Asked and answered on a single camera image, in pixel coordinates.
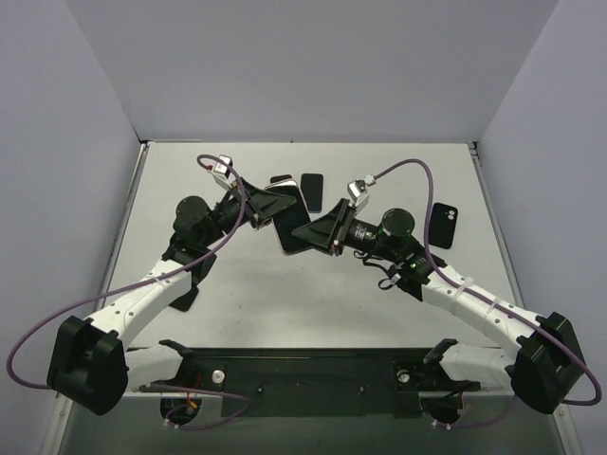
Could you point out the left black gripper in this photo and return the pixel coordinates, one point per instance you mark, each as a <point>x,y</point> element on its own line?
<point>250,204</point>

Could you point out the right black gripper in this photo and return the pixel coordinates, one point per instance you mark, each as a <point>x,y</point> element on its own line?
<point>340,227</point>

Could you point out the black phone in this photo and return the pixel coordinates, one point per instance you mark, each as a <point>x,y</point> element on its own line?
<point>277,179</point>

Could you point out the blue phone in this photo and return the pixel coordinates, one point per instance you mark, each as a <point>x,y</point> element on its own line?
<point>312,190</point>

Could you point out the black ring phone case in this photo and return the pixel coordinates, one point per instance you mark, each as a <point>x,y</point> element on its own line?
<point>184,303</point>

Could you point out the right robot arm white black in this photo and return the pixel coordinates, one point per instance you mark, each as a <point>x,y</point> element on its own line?
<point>536,357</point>

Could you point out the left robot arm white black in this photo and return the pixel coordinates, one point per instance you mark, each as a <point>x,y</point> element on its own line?
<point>92,362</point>

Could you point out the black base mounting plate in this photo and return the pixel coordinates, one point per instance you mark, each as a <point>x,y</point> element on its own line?
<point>320,382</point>

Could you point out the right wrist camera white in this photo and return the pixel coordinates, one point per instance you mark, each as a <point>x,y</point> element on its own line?
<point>358,191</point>

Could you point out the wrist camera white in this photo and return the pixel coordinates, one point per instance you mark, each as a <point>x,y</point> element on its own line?
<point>358,191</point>
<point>220,170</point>

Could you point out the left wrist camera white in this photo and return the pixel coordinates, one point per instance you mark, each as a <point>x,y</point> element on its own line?
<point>220,170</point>

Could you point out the aluminium frame rail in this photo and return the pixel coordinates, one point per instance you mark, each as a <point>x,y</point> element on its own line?
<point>510,272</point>

